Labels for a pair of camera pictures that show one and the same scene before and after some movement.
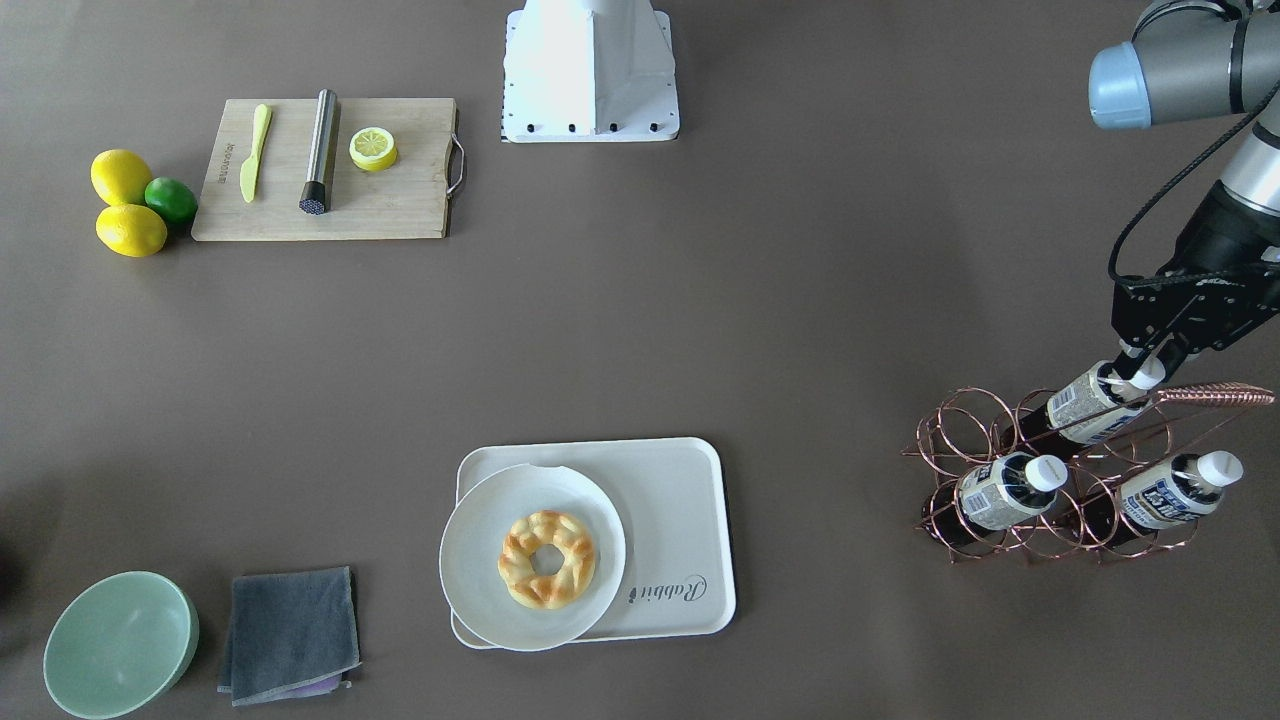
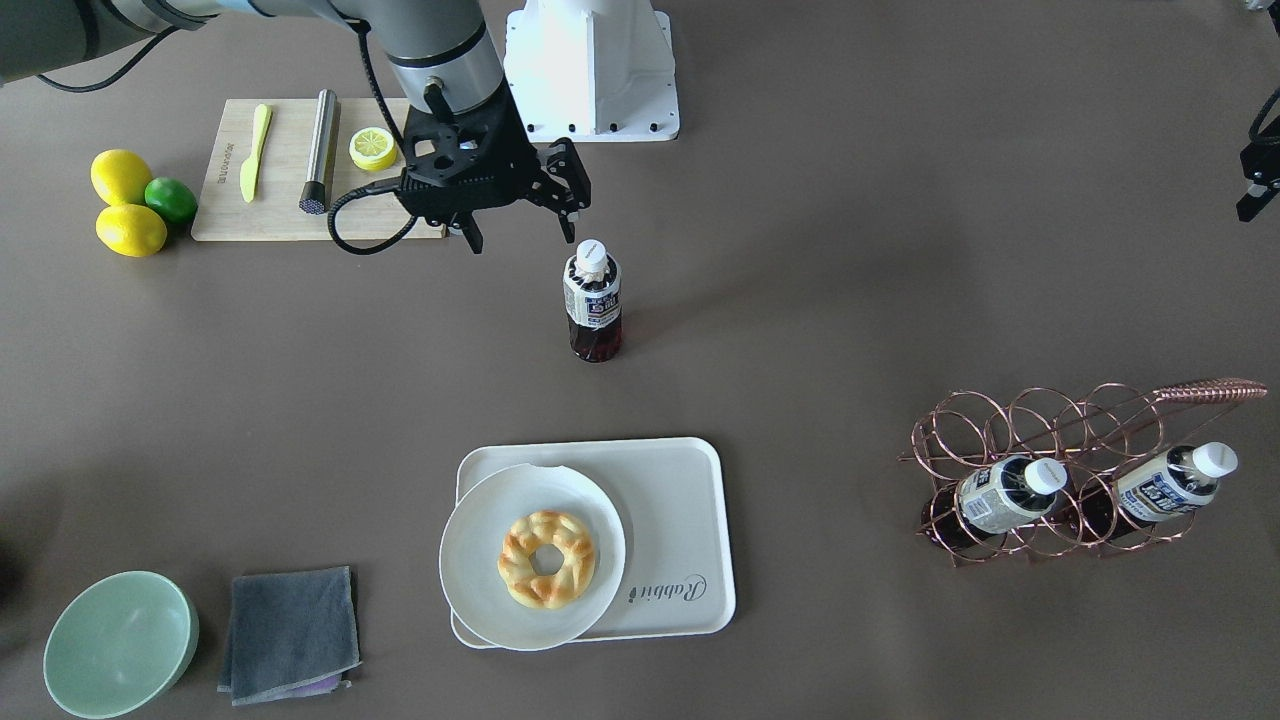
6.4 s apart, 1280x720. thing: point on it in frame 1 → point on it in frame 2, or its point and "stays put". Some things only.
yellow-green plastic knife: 249,171 stays put
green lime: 171,198 stays put
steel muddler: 313,196 stays put
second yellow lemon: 131,230 stays put
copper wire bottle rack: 1088,476 stays put
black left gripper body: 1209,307 → 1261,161
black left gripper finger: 1128,366 → 1254,201
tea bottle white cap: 1152,373 → 592,255
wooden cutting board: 409,199 stays put
